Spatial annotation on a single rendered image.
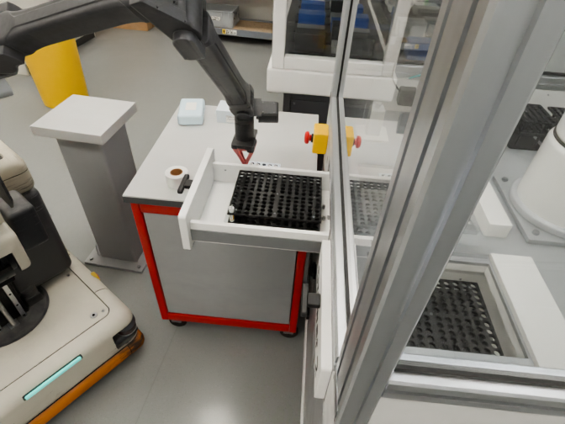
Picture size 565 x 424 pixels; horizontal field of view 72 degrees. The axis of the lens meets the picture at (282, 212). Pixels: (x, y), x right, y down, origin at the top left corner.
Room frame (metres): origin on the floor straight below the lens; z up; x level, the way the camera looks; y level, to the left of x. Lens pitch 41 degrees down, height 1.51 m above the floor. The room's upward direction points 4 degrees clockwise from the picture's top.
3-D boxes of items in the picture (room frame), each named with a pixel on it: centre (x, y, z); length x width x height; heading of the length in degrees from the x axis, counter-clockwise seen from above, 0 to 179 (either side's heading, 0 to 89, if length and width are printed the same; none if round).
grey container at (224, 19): (4.79, 0.87, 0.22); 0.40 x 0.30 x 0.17; 83
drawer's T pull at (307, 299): (0.44, -0.06, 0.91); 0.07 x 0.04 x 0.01; 178
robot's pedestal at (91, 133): (1.36, 0.79, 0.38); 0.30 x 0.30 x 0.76; 83
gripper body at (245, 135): (1.01, 0.13, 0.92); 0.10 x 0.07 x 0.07; 177
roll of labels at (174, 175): (0.96, 0.33, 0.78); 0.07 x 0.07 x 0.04
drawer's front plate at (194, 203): (0.77, 0.22, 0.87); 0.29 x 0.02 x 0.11; 178
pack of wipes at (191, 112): (1.39, 0.38, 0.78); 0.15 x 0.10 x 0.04; 8
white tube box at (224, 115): (1.39, 0.21, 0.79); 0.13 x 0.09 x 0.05; 87
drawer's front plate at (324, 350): (0.44, -0.09, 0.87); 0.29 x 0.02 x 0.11; 178
